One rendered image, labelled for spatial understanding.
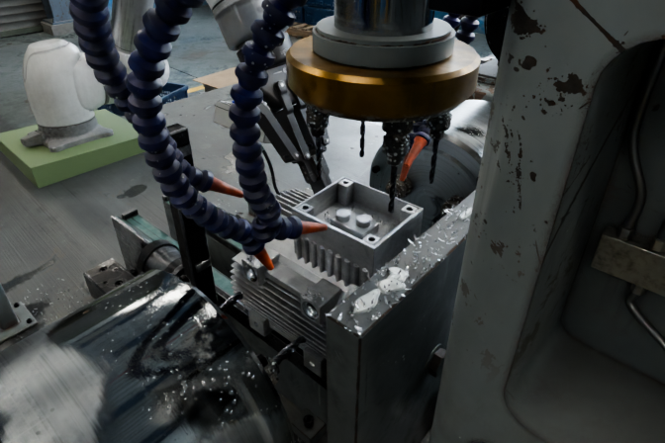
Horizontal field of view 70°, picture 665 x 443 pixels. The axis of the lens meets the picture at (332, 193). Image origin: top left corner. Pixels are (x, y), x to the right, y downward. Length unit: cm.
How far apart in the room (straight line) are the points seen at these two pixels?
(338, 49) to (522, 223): 24
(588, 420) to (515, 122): 19
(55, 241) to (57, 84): 47
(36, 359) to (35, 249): 82
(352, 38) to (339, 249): 24
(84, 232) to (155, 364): 86
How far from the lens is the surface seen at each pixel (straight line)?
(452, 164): 72
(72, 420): 39
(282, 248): 61
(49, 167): 147
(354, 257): 53
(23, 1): 746
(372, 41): 41
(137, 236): 94
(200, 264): 60
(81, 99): 153
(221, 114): 109
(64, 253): 119
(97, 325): 44
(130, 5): 141
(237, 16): 65
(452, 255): 52
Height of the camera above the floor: 145
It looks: 32 degrees down
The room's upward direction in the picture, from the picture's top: straight up
